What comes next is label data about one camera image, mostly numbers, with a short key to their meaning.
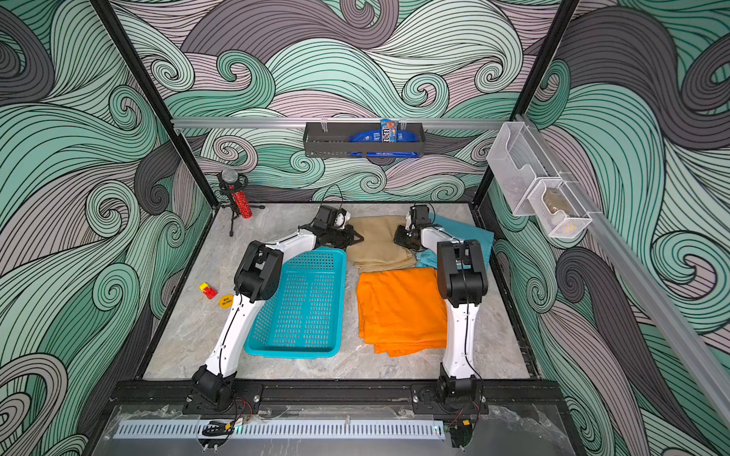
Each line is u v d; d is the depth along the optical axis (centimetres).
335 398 74
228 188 92
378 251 101
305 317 88
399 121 94
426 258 98
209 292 92
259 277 66
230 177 92
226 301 92
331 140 95
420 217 86
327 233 91
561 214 62
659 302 49
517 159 78
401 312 87
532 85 84
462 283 58
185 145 103
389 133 90
